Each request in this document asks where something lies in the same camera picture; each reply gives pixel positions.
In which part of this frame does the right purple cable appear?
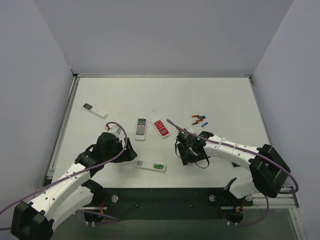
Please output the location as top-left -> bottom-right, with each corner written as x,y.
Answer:
166,119 -> 300,195

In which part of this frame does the purple cable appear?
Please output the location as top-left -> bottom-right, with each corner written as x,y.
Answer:
166,119 -> 300,195
0,121 -> 129,231

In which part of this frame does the aluminium frame rail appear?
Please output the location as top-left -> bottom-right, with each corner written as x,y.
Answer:
34,187 -> 300,208

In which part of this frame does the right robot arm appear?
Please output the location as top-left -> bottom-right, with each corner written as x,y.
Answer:
175,130 -> 291,199

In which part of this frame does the slim white remote control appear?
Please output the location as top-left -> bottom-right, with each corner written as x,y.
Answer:
135,160 -> 167,173

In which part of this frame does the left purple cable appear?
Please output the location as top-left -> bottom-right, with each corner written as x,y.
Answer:
0,121 -> 129,231

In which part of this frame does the red white remote control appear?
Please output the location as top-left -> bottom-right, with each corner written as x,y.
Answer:
151,118 -> 171,139

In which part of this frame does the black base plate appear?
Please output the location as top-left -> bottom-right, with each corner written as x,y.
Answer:
88,187 -> 253,221

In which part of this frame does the white remote black tip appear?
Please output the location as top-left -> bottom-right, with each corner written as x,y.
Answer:
83,103 -> 108,119

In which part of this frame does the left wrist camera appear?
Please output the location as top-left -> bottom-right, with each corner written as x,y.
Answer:
104,125 -> 122,138

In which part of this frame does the green battery vertical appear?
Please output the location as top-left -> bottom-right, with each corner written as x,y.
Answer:
153,164 -> 164,169

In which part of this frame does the grey white remote control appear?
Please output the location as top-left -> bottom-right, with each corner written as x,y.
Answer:
135,118 -> 147,141

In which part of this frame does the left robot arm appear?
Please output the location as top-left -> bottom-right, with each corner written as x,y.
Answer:
10,131 -> 137,240

